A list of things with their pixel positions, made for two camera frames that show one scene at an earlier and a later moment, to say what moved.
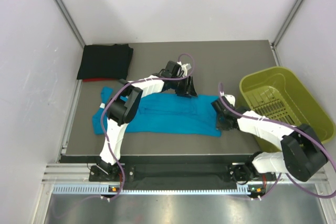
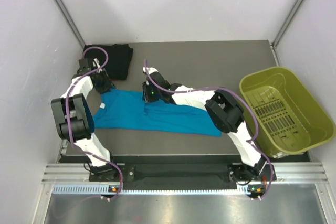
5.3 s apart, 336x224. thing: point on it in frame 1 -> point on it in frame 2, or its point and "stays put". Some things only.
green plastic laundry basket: (281, 93) stays put
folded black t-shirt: (112, 61) stays put
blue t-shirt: (166, 113) stays put
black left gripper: (186, 91) -> (108, 84)
